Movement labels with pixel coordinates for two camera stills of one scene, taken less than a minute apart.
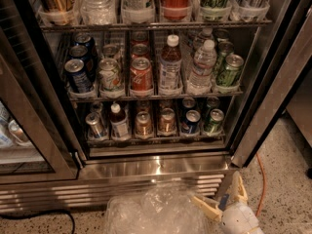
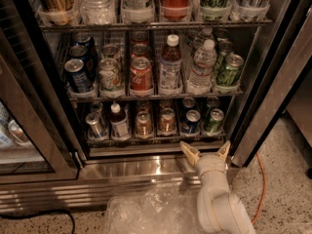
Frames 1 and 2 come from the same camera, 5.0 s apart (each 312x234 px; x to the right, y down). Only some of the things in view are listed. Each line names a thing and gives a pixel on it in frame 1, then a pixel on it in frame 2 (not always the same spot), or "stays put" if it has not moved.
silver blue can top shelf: x=255 y=1 stays put
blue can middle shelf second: x=81 y=52 stays put
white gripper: x=238 y=216 to x=211 y=164
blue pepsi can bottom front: x=191 y=123 stays put
